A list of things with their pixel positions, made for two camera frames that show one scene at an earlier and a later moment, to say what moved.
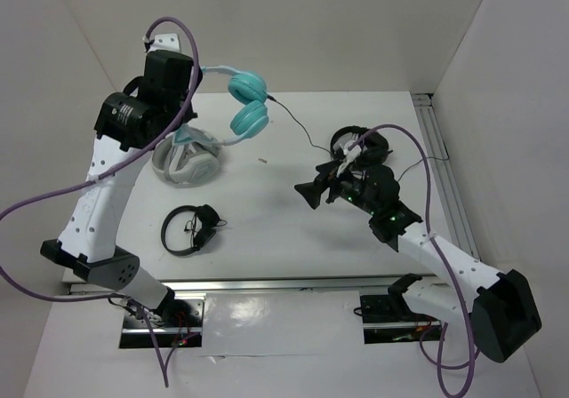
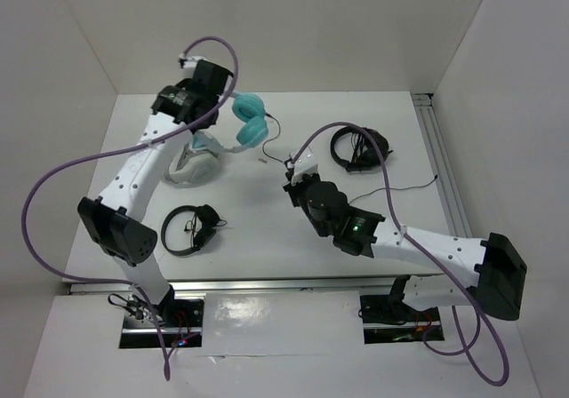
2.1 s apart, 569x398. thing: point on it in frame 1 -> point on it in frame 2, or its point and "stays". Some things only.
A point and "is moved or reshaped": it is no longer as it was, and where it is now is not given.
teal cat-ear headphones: [249, 121] is moved or reshaped
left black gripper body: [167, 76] -> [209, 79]
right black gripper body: [347, 186] -> [298, 190]
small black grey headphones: [206, 221] stays
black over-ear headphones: [376, 147] stays
